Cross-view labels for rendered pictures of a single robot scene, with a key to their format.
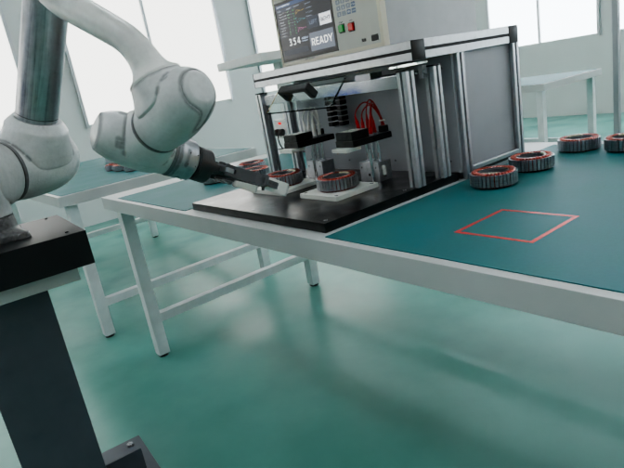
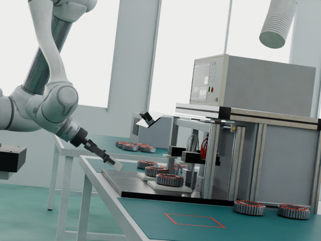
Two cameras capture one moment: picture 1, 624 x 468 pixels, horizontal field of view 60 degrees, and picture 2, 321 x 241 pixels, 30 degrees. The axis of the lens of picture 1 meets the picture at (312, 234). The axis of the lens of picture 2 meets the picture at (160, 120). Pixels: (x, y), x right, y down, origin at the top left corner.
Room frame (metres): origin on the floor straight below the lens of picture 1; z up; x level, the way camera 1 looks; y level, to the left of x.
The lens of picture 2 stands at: (-0.80, -1.00, 1.09)
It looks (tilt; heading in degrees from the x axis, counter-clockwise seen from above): 1 degrees down; 24
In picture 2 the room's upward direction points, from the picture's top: 7 degrees clockwise
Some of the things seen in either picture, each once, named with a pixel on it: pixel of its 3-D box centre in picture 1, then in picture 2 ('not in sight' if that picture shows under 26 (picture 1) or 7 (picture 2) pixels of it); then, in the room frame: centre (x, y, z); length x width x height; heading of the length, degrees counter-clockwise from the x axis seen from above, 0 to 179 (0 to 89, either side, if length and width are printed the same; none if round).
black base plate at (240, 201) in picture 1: (316, 192); (165, 186); (1.52, -0.03, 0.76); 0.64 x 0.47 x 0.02; 36
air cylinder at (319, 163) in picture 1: (320, 167); (188, 175); (1.69, -0.06, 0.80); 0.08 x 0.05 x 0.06; 36
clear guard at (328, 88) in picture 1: (346, 87); (183, 123); (1.35, -0.14, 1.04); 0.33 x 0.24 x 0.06; 126
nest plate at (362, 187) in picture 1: (338, 189); (168, 186); (1.41, -0.09, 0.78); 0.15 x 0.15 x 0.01; 36
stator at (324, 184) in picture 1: (337, 181); (169, 180); (1.41, -0.09, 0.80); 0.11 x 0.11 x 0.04
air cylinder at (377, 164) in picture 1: (375, 169); (204, 184); (1.50, -0.21, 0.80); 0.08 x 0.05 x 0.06; 36
